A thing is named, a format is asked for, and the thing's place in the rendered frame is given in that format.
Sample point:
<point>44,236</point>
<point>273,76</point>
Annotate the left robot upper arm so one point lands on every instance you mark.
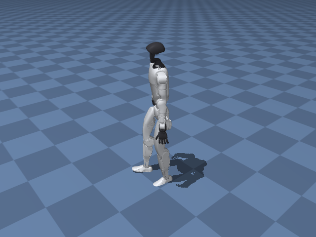
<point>162,87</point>

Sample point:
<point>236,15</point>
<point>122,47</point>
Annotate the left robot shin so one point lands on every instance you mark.
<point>164,164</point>

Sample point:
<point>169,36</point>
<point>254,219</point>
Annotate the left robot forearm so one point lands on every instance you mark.
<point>162,110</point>

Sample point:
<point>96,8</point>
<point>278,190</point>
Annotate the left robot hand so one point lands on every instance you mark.
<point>162,136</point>

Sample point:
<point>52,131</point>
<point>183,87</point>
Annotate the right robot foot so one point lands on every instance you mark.
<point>142,169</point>

